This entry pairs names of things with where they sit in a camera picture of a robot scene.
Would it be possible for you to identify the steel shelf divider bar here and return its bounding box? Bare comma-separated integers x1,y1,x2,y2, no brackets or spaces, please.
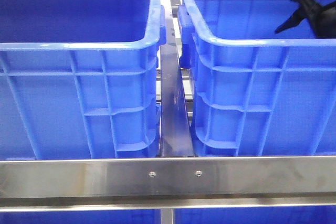
160,9,194,157

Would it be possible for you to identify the blue bin with buttons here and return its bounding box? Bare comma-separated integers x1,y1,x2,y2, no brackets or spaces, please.
178,0,335,156

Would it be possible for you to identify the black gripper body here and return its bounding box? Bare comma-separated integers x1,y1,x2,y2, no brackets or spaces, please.
308,1,335,39

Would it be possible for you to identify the blue bin lower right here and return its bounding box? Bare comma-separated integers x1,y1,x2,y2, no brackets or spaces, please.
175,206,335,223

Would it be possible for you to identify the blue empty bin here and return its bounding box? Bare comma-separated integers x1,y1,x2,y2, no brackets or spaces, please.
1,0,166,161

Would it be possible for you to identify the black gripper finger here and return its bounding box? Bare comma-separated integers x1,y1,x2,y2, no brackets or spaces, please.
291,0,322,12
275,8,310,34

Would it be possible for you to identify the blue bin lower left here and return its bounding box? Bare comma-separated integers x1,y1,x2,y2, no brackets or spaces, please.
1,209,160,223

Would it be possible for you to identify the steel front shelf rail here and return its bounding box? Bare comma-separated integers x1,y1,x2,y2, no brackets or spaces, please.
1,156,335,211

